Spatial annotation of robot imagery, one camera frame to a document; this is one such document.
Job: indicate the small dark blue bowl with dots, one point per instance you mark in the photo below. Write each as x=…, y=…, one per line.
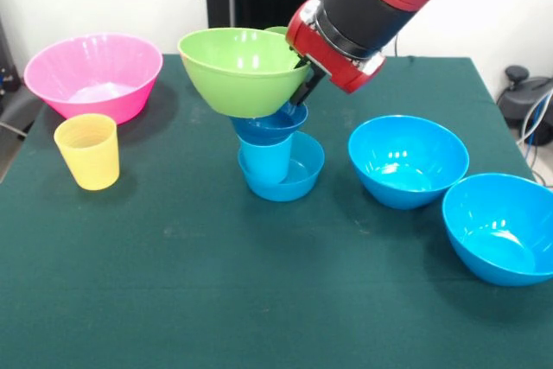
x=268, y=129

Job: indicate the black equipment base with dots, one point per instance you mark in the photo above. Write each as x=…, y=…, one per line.
x=6, y=79
x=518, y=97

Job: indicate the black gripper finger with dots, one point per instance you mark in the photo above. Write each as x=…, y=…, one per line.
x=306, y=90
x=301, y=63

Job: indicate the large pink bowl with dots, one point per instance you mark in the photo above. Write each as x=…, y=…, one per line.
x=90, y=66

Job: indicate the small ribbed blue bowl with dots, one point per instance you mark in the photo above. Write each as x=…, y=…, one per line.
x=302, y=183

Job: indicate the green cup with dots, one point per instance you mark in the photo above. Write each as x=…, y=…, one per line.
x=276, y=30

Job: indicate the dark green table cloth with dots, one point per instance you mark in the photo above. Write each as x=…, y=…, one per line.
x=367, y=256

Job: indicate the lime green bowl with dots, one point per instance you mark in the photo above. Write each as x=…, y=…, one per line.
x=242, y=92

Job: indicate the yellow ribbed cup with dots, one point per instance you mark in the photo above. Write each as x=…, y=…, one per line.
x=90, y=161

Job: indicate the large blue bowl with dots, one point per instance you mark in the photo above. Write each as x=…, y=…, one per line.
x=497, y=256
x=406, y=187

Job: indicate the light blue cup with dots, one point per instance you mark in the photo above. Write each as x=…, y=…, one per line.
x=265, y=161

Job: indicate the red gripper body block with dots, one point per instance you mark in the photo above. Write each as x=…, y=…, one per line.
x=332, y=62

